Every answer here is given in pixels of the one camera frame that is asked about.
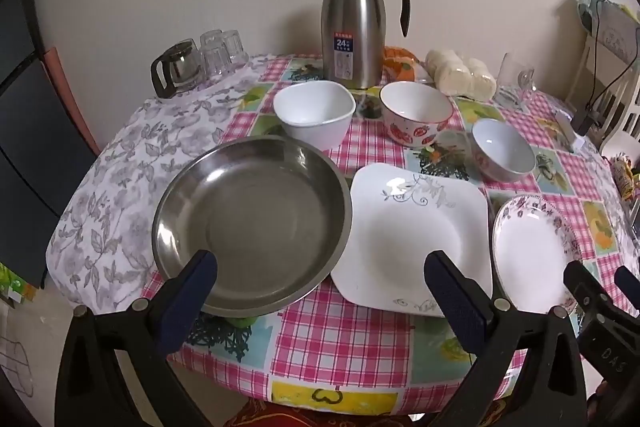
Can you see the white square bowl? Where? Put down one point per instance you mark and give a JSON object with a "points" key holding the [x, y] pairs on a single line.
{"points": [[312, 107]]}

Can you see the strawberry print bowl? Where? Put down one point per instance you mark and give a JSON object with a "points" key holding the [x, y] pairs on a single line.
{"points": [[415, 107]]}

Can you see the white square plate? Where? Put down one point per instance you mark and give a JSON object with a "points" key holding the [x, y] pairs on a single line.
{"points": [[410, 237]]}

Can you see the orange snack packet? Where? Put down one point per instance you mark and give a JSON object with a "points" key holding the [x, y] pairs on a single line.
{"points": [[400, 64]]}

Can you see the cream wooden chair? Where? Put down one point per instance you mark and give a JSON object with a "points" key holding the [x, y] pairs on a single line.
{"points": [[622, 107]]}

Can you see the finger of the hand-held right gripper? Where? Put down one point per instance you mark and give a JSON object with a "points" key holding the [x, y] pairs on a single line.
{"points": [[630, 284], [582, 289]]}

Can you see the floral rimmed round plate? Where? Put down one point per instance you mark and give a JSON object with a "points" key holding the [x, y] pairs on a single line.
{"points": [[530, 257]]}

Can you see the grey floral cloth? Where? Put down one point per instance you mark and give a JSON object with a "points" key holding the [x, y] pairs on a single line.
{"points": [[125, 187]]}

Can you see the bag of white steamed buns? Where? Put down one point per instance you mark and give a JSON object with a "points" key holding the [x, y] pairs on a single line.
{"points": [[460, 72]]}

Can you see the dark cabinet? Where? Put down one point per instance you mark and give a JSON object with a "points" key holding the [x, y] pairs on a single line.
{"points": [[30, 132]]}

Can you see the red patterned seat cushion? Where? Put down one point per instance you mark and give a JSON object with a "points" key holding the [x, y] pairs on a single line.
{"points": [[280, 419]]}

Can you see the clear glass mug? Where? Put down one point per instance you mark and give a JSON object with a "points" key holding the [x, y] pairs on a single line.
{"points": [[515, 79]]}

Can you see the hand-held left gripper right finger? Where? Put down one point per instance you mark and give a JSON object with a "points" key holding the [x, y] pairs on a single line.
{"points": [[456, 302]]}

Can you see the black charger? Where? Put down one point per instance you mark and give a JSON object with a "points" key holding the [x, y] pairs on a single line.
{"points": [[585, 119]]}

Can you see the white power strip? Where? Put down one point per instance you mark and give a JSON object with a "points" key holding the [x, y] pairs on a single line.
{"points": [[567, 132]]}

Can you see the towel on chair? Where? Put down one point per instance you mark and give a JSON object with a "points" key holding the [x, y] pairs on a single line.
{"points": [[615, 27]]}

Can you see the small white bowl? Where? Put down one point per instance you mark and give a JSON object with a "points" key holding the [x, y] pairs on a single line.
{"points": [[502, 149]]}

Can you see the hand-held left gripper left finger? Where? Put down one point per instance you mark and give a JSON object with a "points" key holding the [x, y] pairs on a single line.
{"points": [[192, 292]]}

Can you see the green box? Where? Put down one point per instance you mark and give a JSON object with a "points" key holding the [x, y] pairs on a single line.
{"points": [[12, 282]]}

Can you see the stainless steel basin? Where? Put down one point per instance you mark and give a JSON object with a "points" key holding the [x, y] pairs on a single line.
{"points": [[250, 227]]}

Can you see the pink checked tablecloth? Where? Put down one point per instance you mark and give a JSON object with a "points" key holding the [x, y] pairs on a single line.
{"points": [[350, 347]]}

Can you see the colourful snack packet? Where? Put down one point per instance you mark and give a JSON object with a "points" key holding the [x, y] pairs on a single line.
{"points": [[625, 177]]}

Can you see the stainless steel thermos jug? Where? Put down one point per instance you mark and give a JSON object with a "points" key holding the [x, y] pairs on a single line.
{"points": [[350, 17]]}

